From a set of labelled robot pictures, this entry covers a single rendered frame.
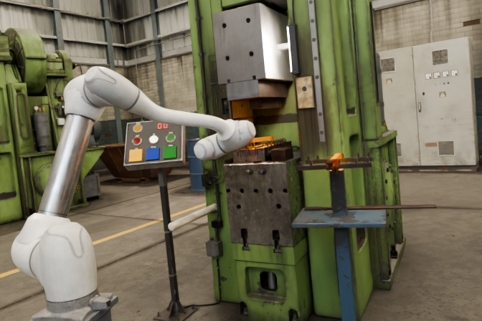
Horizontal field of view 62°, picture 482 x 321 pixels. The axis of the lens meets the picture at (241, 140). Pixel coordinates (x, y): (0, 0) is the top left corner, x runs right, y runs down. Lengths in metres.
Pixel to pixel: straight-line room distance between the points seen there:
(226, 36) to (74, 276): 1.48
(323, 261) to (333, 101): 0.89
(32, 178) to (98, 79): 5.23
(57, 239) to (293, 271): 1.29
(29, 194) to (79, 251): 5.31
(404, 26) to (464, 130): 2.18
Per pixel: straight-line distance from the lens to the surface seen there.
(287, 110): 2.64
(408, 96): 7.33
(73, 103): 1.63
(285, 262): 2.24
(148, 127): 2.45
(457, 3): 8.00
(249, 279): 2.43
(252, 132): 1.73
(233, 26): 2.30
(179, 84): 10.70
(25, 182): 6.60
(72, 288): 1.40
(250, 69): 2.22
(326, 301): 2.47
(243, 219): 2.27
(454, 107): 7.22
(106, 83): 1.50
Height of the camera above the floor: 1.16
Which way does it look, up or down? 3 degrees down
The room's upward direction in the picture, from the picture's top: 5 degrees counter-clockwise
